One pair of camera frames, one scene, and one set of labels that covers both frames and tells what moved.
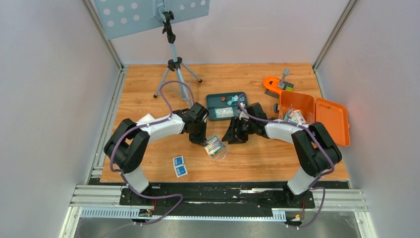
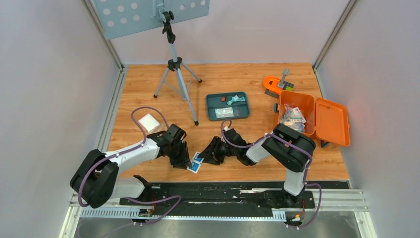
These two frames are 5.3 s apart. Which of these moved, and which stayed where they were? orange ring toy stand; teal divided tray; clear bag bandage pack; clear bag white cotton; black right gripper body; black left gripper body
Moved: black left gripper body; black right gripper body; clear bag bandage pack
Stayed: clear bag white cotton; orange ring toy stand; teal divided tray
